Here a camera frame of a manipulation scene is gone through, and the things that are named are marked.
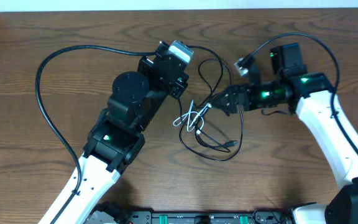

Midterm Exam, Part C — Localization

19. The thin black cable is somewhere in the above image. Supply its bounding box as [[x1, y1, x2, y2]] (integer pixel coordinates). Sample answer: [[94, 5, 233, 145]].
[[178, 45, 244, 162]]

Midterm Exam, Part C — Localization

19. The white usb cable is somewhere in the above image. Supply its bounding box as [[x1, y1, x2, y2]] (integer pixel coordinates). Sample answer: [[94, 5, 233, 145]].
[[172, 100, 213, 135]]

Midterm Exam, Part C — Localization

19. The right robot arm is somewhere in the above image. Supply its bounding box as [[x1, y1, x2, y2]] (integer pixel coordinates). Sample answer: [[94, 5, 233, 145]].
[[211, 43, 358, 223]]

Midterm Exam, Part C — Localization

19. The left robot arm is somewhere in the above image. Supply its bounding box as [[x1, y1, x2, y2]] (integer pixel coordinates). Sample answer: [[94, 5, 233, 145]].
[[41, 48, 194, 223]]

